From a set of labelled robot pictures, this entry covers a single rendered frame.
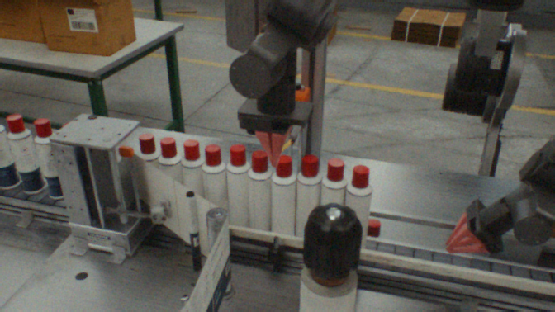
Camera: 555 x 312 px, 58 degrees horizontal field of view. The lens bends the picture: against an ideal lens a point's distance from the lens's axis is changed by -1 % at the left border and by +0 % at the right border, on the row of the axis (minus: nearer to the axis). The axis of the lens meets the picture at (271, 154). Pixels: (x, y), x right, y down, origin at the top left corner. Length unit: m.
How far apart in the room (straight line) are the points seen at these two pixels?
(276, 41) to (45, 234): 0.85
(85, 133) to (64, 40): 1.67
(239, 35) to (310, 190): 0.33
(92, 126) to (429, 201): 0.85
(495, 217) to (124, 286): 0.71
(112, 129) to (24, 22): 1.92
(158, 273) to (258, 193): 0.26
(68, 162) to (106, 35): 1.54
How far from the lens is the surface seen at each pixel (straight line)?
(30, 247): 1.30
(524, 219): 0.92
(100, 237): 1.12
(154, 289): 1.03
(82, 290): 1.07
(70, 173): 1.05
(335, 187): 1.00
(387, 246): 1.13
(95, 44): 2.57
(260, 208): 1.06
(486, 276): 1.07
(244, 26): 0.93
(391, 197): 1.36
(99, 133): 1.02
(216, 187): 1.07
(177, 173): 1.10
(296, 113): 0.73
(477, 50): 1.36
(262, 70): 0.62
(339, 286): 0.76
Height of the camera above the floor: 1.60
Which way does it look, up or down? 31 degrees down
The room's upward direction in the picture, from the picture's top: straight up
